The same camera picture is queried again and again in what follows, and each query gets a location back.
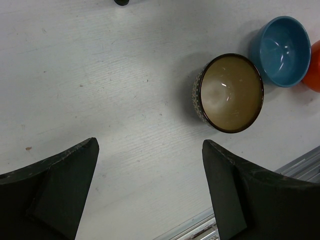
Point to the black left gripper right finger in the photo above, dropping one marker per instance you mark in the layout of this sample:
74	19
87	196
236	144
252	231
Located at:
251	202

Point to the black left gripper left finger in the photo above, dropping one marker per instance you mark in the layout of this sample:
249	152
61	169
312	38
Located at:
45	200

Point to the brown bowl dark patterned rim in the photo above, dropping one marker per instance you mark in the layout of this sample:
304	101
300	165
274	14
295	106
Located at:
228	93

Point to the stainless steel dish rack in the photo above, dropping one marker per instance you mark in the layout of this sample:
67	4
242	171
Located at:
122	2

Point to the orange plastic bowl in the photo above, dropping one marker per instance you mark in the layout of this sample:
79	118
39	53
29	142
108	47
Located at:
312	77

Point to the blue ceramic bowl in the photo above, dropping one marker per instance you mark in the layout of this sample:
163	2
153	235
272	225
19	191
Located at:
281	51

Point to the aluminium table edge rail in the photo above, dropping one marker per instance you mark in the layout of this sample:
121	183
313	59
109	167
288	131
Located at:
203	225

